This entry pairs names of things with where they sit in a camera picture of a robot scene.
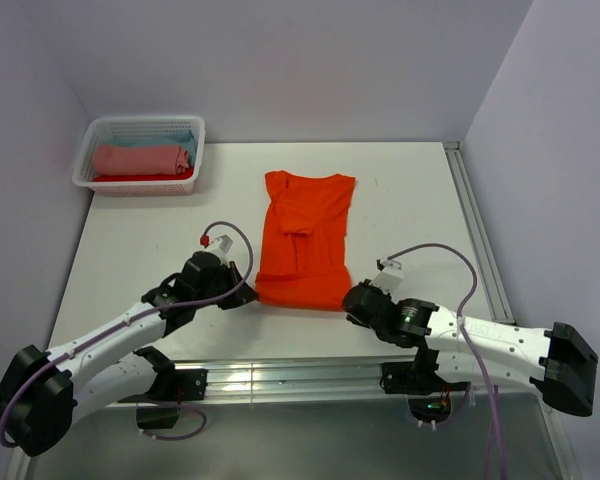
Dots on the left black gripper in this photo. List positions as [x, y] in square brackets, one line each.
[243, 297]

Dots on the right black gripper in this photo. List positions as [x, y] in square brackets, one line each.
[382, 292]

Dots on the orange t-shirt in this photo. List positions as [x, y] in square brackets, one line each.
[302, 259]

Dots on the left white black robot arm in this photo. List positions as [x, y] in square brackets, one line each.
[44, 393]

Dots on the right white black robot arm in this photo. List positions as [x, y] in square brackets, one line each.
[556, 364]

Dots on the rolled red t-shirt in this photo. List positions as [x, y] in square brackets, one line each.
[186, 174]

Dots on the white plastic mesh basket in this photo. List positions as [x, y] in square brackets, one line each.
[130, 129]

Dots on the rolled light blue t-shirt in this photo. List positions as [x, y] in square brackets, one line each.
[183, 139]

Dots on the rolled pink t-shirt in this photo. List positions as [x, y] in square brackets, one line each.
[109, 160]

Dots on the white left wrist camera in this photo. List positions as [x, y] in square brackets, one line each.
[219, 246]

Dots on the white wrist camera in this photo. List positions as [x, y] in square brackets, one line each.
[219, 246]
[389, 277]

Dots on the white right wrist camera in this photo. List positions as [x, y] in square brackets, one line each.
[389, 277]

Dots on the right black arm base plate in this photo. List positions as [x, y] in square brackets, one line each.
[414, 378]

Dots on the aluminium front rail frame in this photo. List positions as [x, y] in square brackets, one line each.
[312, 379]

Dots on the aluminium right side rail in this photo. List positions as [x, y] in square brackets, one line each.
[490, 278]

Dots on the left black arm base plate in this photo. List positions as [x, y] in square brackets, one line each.
[177, 386]

